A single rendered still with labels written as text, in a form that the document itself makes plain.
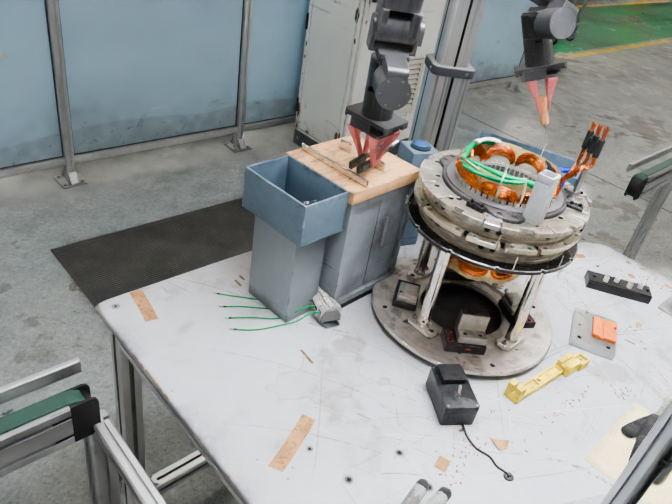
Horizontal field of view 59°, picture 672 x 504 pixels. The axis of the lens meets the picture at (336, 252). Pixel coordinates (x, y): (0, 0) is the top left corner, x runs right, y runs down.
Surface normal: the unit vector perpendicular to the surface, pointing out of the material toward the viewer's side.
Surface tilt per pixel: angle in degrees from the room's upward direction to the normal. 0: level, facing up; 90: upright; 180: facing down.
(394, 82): 93
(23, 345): 0
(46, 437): 90
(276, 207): 90
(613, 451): 0
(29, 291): 0
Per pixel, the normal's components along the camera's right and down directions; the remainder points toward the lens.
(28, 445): 0.66, 0.50
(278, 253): -0.70, 0.31
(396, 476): 0.15, -0.82
